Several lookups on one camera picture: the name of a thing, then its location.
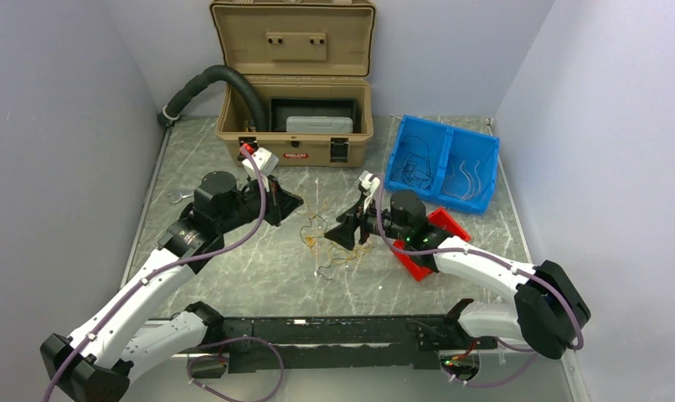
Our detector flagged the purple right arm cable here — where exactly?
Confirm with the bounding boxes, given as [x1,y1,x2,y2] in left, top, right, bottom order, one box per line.
[373,173,585,389]

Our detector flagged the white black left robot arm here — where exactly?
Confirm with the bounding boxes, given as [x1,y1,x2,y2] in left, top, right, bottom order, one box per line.
[40,171,304,401]

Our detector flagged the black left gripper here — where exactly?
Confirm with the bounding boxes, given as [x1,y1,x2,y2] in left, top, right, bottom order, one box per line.
[217,172,303,234]

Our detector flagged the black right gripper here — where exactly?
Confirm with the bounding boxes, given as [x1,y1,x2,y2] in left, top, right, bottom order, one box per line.
[324,193,410,251]

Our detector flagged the black corrugated hose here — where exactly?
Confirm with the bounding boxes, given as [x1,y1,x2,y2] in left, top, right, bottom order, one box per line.
[157,64,271,133]

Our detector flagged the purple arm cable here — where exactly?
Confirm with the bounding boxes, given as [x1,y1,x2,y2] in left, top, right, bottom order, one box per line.
[373,173,585,389]
[42,144,286,402]

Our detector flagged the blue yellow black cables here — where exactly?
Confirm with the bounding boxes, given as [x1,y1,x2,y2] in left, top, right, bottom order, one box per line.
[298,199,378,281]

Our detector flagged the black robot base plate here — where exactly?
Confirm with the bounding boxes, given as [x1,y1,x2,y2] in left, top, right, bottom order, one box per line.
[190,314,497,374]

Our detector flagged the tan plastic toolbox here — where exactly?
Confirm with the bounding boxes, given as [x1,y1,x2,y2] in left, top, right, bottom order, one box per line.
[209,1,377,168]

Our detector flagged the black cable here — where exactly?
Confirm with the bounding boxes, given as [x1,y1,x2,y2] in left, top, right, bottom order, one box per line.
[395,132,435,190]

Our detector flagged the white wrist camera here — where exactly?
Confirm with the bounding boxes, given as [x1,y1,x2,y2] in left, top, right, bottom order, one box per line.
[358,170,381,211]
[240,143,279,189]

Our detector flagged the red plastic bin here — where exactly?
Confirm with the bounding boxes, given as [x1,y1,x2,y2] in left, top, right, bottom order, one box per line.
[392,207,471,282]

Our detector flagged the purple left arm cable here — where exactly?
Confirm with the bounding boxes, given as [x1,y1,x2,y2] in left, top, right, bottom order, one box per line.
[42,144,286,402]

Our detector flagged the silver combination wrench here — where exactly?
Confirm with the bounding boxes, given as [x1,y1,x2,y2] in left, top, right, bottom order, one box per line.
[166,191,193,204]

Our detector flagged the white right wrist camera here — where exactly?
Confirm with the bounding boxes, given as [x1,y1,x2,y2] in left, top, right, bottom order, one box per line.
[358,170,381,211]

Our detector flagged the black tray in toolbox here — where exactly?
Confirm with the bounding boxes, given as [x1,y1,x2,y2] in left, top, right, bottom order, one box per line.
[269,97,362,132]

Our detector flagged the yellow cable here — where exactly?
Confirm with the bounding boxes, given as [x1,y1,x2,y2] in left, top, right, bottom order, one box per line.
[442,159,483,201]

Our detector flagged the blue divided plastic bin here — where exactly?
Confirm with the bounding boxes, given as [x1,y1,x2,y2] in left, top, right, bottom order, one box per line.
[385,115,500,214]

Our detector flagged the black right toolbox latch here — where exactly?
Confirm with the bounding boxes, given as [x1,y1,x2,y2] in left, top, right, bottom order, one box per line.
[329,137,349,163]

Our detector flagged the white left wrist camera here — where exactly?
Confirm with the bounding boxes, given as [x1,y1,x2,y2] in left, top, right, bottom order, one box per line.
[240,143,279,189]

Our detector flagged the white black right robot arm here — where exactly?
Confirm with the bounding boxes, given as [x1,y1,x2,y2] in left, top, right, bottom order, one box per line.
[325,190,591,359]

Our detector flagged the grey case in toolbox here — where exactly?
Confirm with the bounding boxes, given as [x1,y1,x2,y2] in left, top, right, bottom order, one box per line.
[286,116,353,134]

